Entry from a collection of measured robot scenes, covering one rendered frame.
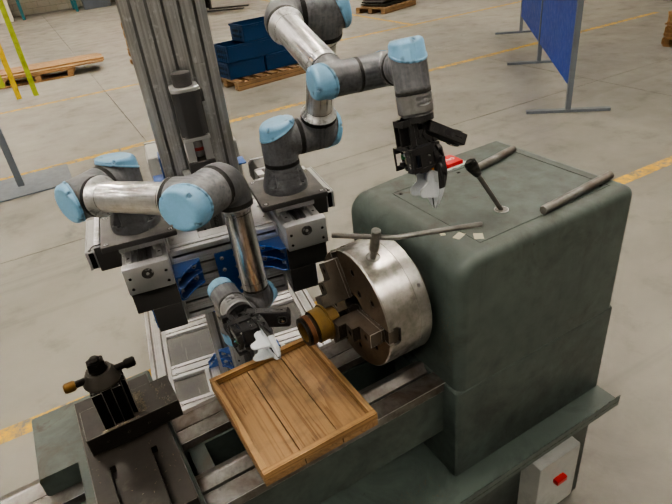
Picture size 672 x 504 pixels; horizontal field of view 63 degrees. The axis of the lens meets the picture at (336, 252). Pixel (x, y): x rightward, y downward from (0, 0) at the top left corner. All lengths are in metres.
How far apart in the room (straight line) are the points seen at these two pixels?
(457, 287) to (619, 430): 1.52
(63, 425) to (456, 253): 1.04
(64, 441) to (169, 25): 1.18
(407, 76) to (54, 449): 1.16
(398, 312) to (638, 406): 1.69
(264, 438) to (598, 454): 1.54
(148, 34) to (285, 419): 1.17
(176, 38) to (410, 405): 1.25
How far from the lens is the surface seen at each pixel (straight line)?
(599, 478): 2.48
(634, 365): 2.97
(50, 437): 1.56
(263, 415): 1.44
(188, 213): 1.33
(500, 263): 1.31
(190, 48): 1.84
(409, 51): 1.16
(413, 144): 1.19
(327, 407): 1.42
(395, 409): 1.43
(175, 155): 1.91
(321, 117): 1.76
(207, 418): 1.50
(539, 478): 1.92
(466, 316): 1.31
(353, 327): 1.30
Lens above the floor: 1.92
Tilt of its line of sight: 31 degrees down
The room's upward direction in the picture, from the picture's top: 7 degrees counter-clockwise
